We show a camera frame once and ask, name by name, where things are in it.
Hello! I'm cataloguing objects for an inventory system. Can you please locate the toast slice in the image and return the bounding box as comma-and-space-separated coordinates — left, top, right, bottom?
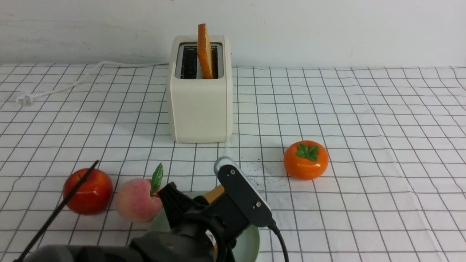
197, 23, 214, 79
204, 185, 224, 204

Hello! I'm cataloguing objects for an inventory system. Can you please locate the light green plate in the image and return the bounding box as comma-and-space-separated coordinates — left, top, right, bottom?
147, 208, 261, 262

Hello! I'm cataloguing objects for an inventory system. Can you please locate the white power cord with plug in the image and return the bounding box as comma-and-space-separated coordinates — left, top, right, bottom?
16, 61, 170, 107

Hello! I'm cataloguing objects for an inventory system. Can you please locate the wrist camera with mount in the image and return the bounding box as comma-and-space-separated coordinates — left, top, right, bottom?
213, 156, 275, 228

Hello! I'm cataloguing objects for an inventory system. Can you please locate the red apple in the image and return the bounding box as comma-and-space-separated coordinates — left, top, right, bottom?
67, 169, 114, 215

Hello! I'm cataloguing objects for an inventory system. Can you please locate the orange persimmon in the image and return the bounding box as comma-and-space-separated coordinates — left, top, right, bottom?
283, 140, 329, 180

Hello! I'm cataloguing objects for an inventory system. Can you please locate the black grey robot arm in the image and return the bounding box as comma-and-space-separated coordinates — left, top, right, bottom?
17, 182, 253, 262

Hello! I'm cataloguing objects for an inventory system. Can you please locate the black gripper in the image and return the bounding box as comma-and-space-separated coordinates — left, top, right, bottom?
157, 182, 248, 262

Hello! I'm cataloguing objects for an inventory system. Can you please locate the white grid tablecloth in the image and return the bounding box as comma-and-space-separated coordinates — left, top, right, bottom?
0, 64, 466, 262

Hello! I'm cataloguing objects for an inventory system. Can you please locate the pink peach with leaf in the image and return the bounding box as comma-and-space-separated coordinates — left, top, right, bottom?
115, 163, 164, 223

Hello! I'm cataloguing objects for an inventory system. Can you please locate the cream white toaster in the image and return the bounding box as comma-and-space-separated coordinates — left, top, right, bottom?
165, 35, 234, 144

